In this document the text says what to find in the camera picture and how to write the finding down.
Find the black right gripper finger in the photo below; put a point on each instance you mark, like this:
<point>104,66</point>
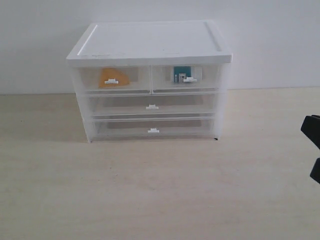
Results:
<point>311,129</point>
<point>315,172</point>

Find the white blue pill bottle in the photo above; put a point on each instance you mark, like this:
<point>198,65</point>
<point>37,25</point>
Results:
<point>182,74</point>

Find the yellow cheese wedge toy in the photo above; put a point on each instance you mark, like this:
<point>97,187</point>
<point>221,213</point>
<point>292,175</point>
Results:
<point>112,78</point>

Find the white plastic drawer cabinet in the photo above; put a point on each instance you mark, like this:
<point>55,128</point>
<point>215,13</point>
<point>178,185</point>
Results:
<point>149,44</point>

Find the bottom wide clear drawer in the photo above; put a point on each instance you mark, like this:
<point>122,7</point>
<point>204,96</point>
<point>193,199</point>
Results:
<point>148,127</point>

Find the wide clear drawer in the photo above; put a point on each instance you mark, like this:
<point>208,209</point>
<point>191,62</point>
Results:
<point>148,127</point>
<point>153,104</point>

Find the middle wide clear drawer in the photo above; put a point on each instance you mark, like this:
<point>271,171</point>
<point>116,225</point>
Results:
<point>153,104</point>

